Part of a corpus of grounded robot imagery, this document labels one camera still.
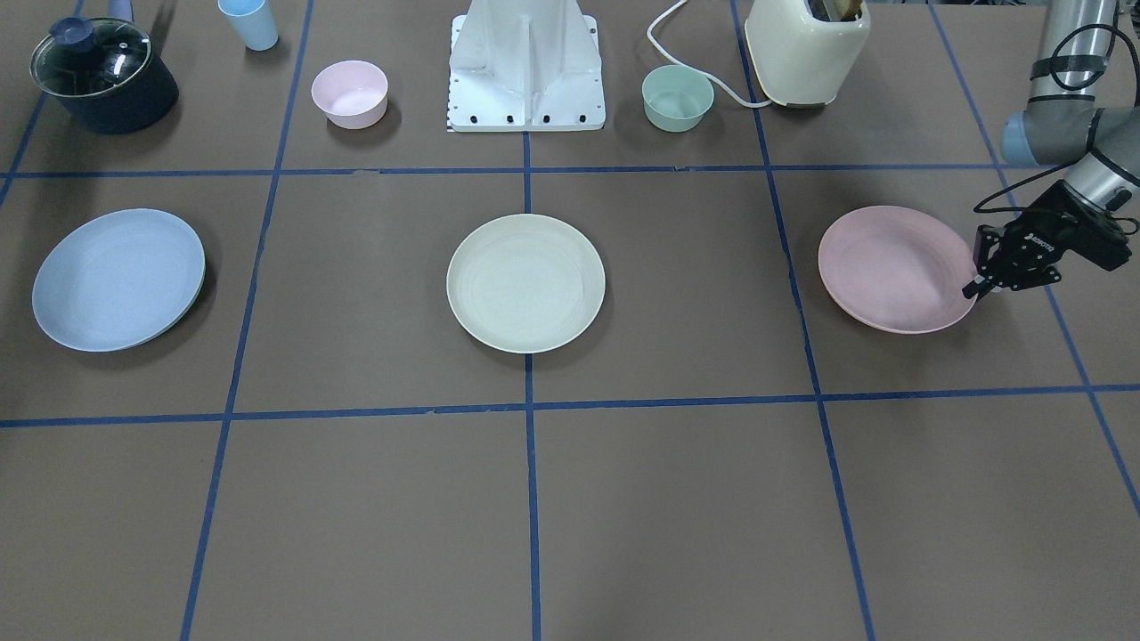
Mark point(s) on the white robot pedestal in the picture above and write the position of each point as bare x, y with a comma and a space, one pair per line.
525, 67

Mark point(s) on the pink plate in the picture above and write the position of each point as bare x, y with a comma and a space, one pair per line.
896, 269

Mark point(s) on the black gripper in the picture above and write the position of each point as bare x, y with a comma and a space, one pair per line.
1047, 233

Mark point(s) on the light blue cup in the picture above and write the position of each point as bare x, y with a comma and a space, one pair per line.
253, 22

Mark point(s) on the cream toaster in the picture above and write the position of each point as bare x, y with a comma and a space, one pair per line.
802, 51

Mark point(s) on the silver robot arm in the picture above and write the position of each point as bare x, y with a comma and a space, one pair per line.
1094, 149

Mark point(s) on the cream white plate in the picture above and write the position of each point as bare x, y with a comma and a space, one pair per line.
525, 283

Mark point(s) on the dark blue pot with lid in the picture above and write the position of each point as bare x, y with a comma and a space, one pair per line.
105, 71

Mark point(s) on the green bowl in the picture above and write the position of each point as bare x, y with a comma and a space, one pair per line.
675, 98

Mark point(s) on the pink bowl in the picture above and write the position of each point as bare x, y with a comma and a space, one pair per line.
352, 94

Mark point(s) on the light blue plate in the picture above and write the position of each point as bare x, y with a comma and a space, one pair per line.
119, 281

